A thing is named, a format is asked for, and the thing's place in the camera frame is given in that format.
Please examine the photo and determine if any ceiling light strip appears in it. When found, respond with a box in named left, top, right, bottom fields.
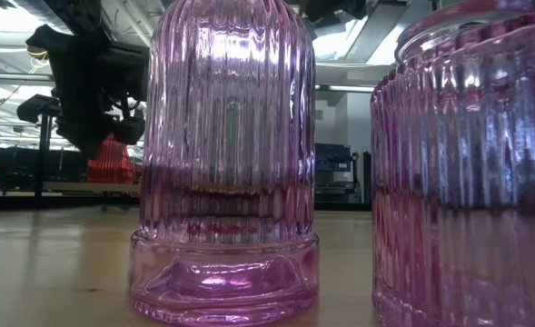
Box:
left=325, top=84, right=376, bottom=94

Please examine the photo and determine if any ribbed red glass vase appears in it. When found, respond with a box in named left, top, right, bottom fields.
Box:
left=84, top=134, right=137, bottom=185

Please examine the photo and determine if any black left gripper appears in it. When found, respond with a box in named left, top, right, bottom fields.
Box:
left=16, top=25, right=151, bottom=159

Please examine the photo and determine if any tall pink ribbed vase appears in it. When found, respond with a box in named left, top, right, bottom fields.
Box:
left=128, top=0, right=322, bottom=327
left=370, top=0, right=535, bottom=327

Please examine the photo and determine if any black workbench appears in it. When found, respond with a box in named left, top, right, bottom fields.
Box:
left=0, top=145, right=89, bottom=191

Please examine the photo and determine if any black equipment rack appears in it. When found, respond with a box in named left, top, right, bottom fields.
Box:
left=316, top=143, right=363, bottom=204

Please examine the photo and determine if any wooden shelf with black frame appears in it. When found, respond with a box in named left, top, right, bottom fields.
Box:
left=34, top=117, right=144, bottom=203

